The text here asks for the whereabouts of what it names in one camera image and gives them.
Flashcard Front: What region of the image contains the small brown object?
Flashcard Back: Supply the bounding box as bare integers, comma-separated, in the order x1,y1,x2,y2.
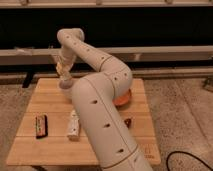
124,118,132,128

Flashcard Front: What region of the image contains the orange bowl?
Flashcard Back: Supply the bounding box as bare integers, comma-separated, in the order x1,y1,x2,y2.
113,90,131,106

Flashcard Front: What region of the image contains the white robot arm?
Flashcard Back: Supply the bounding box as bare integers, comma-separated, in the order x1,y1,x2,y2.
57,28,153,171

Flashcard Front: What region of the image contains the black cable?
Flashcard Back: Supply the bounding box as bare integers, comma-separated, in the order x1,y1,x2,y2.
165,150,213,171

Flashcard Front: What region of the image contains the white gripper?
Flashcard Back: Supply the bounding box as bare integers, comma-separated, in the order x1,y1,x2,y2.
57,48,76,68

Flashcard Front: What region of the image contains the grey horizontal rail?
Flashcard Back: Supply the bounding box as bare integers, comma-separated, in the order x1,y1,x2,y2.
0,45,213,66

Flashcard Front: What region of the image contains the dark candy bar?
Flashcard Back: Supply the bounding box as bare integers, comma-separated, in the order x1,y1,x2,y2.
36,115,48,139

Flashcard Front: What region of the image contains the white plastic bottle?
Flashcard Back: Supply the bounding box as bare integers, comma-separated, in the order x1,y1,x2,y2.
67,110,80,141

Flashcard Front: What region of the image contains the wooden table board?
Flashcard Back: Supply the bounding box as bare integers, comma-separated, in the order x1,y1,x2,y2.
7,78,161,166

